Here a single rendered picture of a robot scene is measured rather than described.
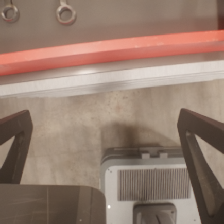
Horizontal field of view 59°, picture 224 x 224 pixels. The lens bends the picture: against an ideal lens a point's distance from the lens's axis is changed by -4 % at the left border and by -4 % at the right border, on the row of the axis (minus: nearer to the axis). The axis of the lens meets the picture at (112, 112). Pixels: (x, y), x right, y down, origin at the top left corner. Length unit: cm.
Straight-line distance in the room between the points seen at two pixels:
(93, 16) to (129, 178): 82
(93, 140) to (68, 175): 26
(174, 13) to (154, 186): 85
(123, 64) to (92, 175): 102
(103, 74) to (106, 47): 8
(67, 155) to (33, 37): 101
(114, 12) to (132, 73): 9
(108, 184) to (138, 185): 14
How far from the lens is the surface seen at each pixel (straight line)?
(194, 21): 31
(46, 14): 30
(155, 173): 101
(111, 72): 31
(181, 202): 111
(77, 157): 124
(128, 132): 120
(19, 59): 26
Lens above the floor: 118
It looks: 86 degrees down
